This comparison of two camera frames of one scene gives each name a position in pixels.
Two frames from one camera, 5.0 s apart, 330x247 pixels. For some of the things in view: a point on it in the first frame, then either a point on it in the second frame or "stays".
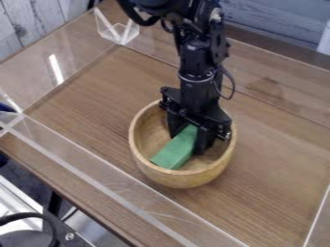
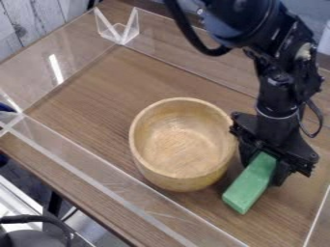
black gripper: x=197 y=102 → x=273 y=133
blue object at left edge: x=6 y=107 stays
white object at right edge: x=324 y=44 stays
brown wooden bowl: x=149 y=137 stays
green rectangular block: x=177 y=152 → x=250 y=185
